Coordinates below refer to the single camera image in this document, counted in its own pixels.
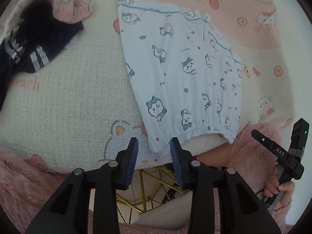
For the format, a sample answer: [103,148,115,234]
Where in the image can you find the light blue cartoon pajama pants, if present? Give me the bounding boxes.
[117,0,242,157]

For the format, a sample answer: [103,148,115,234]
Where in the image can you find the person's right hand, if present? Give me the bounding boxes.
[263,165,295,211]

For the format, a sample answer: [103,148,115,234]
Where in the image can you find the pink fuzzy left sleeve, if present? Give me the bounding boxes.
[0,146,98,234]

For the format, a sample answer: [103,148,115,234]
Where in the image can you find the pink Hello Kitty blanket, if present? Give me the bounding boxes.
[1,0,295,173]

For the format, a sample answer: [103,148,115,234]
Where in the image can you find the navy striped garment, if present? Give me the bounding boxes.
[1,0,83,105]

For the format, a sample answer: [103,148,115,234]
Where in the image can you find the gold wire stool frame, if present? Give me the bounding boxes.
[116,164,188,224]

